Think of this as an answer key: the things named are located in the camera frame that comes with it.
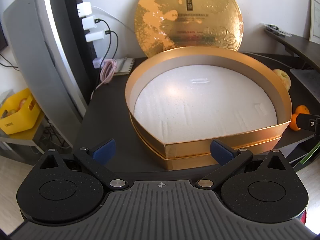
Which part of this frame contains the black charger cable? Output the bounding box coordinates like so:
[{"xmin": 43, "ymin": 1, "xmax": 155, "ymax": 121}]
[{"xmin": 94, "ymin": 18, "xmax": 119, "ymax": 91}]

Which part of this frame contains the gold round box lid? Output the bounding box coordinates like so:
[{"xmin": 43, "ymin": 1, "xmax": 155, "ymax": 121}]
[{"xmin": 135, "ymin": 0, "xmax": 244, "ymax": 57}]

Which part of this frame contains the white bottom charger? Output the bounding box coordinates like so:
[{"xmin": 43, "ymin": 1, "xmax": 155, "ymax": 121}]
[{"xmin": 85, "ymin": 30, "xmax": 105, "ymax": 42}]

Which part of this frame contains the framed certificate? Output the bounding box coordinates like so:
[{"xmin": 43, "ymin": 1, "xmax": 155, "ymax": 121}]
[{"xmin": 309, "ymin": 0, "xmax": 320, "ymax": 44}]

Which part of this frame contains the grey monitor back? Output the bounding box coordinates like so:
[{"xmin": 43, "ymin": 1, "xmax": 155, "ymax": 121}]
[{"xmin": 2, "ymin": 0, "xmax": 93, "ymax": 145}]

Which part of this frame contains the yellow plastic crate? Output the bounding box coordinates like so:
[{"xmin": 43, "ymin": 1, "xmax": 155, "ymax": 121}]
[{"xmin": 1, "ymin": 88, "xmax": 41, "ymax": 135}]

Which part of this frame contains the pink coiled cable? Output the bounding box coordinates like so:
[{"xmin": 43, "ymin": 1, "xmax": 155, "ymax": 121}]
[{"xmin": 89, "ymin": 59, "xmax": 118, "ymax": 100}]

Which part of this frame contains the yellow-red apple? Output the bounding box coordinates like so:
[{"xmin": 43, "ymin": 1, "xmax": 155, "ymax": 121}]
[{"xmin": 273, "ymin": 69, "xmax": 291, "ymax": 91}]

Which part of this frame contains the mandarin orange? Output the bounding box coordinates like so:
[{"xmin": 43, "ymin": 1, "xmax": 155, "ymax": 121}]
[
  {"xmin": 295, "ymin": 105, "xmax": 310, "ymax": 114},
  {"xmin": 289, "ymin": 113, "xmax": 300, "ymax": 131}
]

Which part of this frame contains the spiral notebook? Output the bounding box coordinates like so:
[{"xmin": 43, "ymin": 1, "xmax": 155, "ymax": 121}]
[{"xmin": 114, "ymin": 57, "xmax": 135, "ymax": 75}]

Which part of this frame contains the white middle charger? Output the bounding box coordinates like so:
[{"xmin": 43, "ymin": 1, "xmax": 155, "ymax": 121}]
[{"xmin": 81, "ymin": 15, "xmax": 97, "ymax": 30}]

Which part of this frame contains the white top charger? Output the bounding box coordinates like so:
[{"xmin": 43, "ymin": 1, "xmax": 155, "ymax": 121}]
[{"xmin": 76, "ymin": 2, "xmax": 92, "ymax": 18}]

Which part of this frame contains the clear tray with glasses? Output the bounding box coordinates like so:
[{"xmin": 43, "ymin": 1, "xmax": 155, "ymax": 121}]
[{"xmin": 264, "ymin": 24, "xmax": 292, "ymax": 37}]

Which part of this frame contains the gold gift box base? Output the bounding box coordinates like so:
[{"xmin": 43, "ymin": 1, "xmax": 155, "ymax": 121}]
[{"xmin": 125, "ymin": 46, "xmax": 292, "ymax": 170}]

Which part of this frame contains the black power strip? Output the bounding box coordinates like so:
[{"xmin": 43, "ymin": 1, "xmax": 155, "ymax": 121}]
[{"xmin": 65, "ymin": 0, "xmax": 98, "ymax": 87}]

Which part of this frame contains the green strap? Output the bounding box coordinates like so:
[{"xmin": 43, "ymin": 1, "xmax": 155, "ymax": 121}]
[{"xmin": 299, "ymin": 139, "xmax": 320, "ymax": 165}]

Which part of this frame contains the dark curved shelf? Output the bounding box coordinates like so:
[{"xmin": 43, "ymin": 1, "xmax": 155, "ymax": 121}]
[{"xmin": 264, "ymin": 27, "xmax": 320, "ymax": 72}]

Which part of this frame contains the white charger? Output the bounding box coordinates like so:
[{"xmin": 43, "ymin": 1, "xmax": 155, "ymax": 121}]
[
  {"xmin": 85, "ymin": 30, "xmax": 105, "ymax": 42},
  {"xmin": 81, "ymin": 15, "xmax": 97, "ymax": 30},
  {"xmin": 76, "ymin": 2, "xmax": 92, "ymax": 18}
]

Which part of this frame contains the white cable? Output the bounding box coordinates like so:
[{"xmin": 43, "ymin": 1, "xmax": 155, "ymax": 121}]
[{"xmin": 90, "ymin": 5, "xmax": 136, "ymax": 34}]

